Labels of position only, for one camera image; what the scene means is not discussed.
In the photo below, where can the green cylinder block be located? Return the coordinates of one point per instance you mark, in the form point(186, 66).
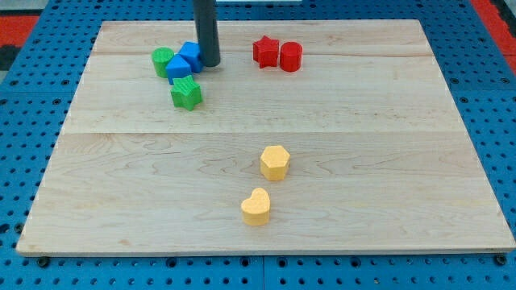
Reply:
point(160, 59)

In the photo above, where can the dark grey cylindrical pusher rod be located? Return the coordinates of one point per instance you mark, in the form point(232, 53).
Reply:
point(205, 19)

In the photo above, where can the blue cube block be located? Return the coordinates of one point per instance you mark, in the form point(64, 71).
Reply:
point(191, 53)

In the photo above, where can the yellow heart block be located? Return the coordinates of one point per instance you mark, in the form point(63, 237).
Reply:
point(256, 209)

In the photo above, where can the yellow hexagon block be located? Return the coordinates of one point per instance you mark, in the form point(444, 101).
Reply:
point(274, 162)

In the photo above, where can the red star block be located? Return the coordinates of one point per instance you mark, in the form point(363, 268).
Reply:
point(265, 52)

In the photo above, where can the red cylinder block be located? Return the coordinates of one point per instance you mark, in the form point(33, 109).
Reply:
point(291, 56)

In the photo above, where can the blue triangle block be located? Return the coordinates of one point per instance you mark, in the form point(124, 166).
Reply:
point(177, 67)

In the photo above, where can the light wooden board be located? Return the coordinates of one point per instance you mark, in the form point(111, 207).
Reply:
point(380, 159)

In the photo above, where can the green star block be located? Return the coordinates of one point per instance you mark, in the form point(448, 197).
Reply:
point(186, 93)

